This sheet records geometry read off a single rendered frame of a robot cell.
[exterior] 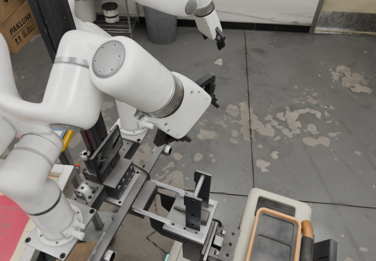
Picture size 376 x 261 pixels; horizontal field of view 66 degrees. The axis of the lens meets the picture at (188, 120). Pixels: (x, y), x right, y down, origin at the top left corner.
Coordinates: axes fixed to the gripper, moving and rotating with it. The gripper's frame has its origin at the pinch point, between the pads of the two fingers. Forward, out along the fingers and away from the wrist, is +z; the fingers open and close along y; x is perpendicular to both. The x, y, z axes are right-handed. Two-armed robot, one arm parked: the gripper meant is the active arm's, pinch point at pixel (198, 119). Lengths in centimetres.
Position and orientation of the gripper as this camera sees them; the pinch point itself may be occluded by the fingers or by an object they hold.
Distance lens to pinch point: 59.8
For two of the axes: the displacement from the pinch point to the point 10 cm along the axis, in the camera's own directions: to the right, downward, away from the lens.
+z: 4.1, 2.5, 8.8
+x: -6.6, -5.8, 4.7
